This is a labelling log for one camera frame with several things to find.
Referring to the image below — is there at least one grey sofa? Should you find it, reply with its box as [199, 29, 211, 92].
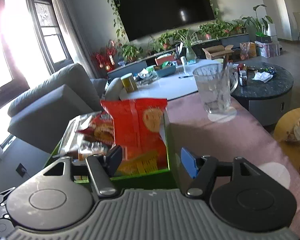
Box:
[7, 63, 108, 153]

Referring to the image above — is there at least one blue tray on table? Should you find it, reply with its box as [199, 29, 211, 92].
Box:
[155, 66, 176, 78]

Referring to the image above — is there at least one red checkered cookie bag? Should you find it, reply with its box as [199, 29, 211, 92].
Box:
[76, 112, 114, 146]

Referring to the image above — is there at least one glass vase with plant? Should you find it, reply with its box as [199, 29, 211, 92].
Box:
[183, 34, 197, 61]

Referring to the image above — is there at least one open cardboard box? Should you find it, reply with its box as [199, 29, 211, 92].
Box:
[202, 44, 234, 60]

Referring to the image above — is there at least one clear bread bag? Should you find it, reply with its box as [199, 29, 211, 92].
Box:
[58, 114, 91, 155]

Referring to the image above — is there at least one green cardboard box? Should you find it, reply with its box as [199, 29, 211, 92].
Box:
[46, 111, 177, 190]

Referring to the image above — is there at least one white round coffee table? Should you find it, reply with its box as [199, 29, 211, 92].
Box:
[120, 59, 219, 101]

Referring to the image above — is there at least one dark marble round table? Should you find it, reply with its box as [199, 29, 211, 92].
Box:
[231, 62, 294, 126]

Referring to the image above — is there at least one yellow canister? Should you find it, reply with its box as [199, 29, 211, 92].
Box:
[120, 73, 138, 93]

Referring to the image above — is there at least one black wall television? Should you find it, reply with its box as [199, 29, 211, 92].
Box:
[112, 0, 215, 41]

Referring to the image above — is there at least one large red snack bag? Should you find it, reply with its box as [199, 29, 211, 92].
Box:
[101, 98, 168, 176]

